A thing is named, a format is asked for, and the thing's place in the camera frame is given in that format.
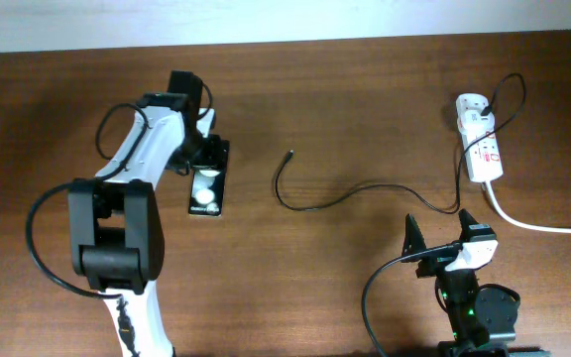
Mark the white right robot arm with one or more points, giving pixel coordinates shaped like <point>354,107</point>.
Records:
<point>482,317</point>

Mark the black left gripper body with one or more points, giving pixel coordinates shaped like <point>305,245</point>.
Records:
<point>196,150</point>

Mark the white power strip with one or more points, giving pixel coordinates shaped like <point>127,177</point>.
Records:
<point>483,158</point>

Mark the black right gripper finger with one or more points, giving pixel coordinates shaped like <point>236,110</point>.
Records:
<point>413,247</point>
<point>471,229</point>

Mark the white USB charger plug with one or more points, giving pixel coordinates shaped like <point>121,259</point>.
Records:
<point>471,121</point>

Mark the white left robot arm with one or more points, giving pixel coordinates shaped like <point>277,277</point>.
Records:
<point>116,234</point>

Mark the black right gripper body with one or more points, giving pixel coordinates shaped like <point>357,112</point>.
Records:
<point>435,263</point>

